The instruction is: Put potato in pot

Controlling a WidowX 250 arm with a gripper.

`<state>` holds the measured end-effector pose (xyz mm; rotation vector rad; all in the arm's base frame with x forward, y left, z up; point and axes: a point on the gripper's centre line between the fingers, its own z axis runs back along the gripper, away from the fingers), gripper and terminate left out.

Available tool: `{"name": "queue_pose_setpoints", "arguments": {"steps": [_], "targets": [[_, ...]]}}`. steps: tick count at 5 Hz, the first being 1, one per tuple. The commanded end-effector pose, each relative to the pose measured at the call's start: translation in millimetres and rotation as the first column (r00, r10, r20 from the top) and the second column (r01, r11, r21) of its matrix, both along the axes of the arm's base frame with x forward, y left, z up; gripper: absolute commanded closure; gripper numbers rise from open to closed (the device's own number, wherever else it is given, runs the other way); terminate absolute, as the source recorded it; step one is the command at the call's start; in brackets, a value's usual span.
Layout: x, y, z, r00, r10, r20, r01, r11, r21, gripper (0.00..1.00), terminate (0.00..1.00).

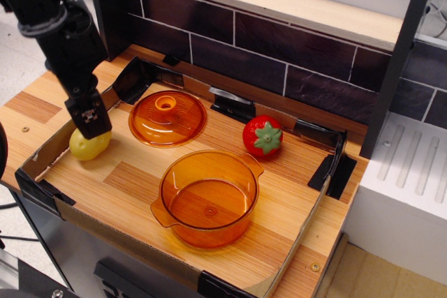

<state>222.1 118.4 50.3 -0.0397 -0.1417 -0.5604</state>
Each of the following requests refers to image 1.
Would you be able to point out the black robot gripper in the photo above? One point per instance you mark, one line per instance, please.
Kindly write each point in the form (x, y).
(73, 50)

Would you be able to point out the yellow plastic potato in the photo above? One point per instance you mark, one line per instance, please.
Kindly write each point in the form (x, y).
(86, 150)

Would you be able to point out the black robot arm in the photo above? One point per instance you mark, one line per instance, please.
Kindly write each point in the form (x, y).
(37, 16)

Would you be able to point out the cardboard fence with black tape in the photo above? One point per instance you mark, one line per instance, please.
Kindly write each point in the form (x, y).
(110, 196)

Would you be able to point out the orange transparent pot lid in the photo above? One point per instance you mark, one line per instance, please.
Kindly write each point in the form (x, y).
(167, 119)

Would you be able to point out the orange transparent pot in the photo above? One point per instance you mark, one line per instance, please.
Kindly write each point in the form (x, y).
(208, 197)

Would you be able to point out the red plastic strawberry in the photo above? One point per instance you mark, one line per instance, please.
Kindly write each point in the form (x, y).
(262, 136)

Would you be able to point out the black toy oven front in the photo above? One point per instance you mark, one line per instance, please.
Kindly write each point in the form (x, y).
(127, 281)

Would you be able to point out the toy kitchen shelf backsplash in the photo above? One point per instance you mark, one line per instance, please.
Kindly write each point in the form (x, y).
(326, 62)

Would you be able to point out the white toy sink drainer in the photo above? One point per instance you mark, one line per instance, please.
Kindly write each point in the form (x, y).
(399, 211)

